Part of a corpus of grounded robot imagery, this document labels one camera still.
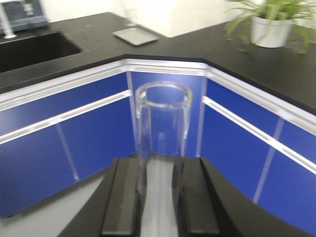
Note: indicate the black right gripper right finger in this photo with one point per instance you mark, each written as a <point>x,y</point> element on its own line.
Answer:
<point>210,206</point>

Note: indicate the silver metal tray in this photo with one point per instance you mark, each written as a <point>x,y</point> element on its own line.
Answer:
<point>135,36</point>

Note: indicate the blue drying rack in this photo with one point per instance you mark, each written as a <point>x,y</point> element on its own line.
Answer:
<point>24,15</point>

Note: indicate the blue cabinet fronts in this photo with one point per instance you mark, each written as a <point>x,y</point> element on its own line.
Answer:
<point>48,144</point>

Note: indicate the black lab sink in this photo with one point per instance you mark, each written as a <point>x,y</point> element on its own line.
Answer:
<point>36,49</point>

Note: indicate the green potted plant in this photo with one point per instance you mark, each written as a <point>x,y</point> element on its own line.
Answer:
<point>269,23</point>

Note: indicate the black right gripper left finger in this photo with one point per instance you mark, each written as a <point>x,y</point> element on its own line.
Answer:
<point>114,207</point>

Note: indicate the tall clear glass tube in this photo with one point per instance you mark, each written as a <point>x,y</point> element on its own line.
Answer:
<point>163,112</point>

